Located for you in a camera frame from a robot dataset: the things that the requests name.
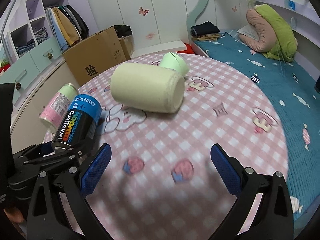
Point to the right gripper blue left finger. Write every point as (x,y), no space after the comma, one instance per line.
(46,216)

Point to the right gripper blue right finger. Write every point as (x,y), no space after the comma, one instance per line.
(274,216)

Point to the blue black CoolTowel can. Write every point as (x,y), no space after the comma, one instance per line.
(78,124)

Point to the pale yellow cup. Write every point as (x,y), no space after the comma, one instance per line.
(147,87)

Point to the light green cup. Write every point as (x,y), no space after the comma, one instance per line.
(176,62)

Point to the white low cabinet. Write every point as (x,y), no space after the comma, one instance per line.
(27,128)

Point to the pink green can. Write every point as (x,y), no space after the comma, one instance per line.
(53,113)

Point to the red strawberry plush toy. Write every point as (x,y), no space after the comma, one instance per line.
(5,65)

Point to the pink checkered tablecloth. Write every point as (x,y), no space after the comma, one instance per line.
(161,182)

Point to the teal drawer cabinet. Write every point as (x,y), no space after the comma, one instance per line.
(31,64)

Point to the blue patterned mattress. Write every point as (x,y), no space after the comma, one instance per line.
(291,90)

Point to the large cardboard box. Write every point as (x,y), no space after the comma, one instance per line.
(94,55)

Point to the purple stair shelf unit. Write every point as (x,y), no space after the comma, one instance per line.
(22,19)

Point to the hanging clothes row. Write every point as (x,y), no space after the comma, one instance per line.
(67,26)

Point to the small cardboard box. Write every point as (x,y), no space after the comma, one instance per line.
(127,46)

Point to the green pink folded quilt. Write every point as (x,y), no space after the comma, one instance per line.
(275,37)

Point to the white pillow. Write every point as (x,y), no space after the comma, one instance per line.
(249,31)

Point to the red box white top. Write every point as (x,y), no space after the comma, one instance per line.
(160,48)

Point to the folded dark clothes pile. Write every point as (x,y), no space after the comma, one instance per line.
(206,31)

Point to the white wardrobe doors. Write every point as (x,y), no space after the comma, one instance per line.
(152,21)

